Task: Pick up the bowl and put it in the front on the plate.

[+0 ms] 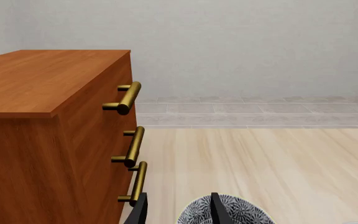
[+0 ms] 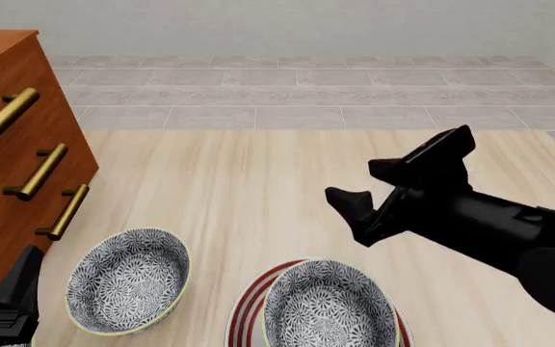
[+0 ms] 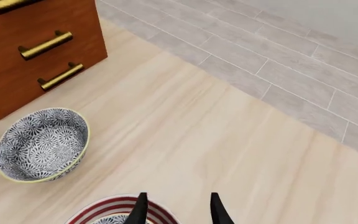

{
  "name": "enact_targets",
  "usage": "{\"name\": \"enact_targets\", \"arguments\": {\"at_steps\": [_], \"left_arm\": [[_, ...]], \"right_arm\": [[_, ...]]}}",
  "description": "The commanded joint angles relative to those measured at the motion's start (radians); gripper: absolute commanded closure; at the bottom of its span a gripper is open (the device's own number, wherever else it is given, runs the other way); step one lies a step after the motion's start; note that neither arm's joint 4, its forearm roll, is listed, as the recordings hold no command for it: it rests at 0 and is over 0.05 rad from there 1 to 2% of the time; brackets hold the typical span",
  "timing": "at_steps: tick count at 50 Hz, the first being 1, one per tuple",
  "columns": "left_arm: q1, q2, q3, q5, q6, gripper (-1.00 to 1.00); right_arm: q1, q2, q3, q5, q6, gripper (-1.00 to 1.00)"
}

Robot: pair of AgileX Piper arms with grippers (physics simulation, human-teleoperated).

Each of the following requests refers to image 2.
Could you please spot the wooden cabinet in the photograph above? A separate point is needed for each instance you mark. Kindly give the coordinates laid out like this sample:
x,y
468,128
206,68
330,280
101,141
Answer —
x,y
46,108

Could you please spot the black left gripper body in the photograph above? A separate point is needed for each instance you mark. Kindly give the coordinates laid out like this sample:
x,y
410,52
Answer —
x,y
3,329

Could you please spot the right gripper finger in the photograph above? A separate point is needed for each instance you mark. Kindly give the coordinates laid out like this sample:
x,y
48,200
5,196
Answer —
x,y
387,170
350,202

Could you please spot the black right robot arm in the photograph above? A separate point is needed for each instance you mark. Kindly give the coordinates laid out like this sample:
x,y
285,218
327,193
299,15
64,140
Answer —
x,y
499,227

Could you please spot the white plate with red rings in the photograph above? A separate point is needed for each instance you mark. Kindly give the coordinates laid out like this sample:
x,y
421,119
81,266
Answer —
x,y
246,311

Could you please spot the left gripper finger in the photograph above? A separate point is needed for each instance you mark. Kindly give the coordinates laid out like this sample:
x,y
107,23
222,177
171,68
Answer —
x,y
19,285

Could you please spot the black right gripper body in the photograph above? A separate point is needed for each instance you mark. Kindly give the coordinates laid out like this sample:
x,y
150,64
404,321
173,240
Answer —
x,y
387,213

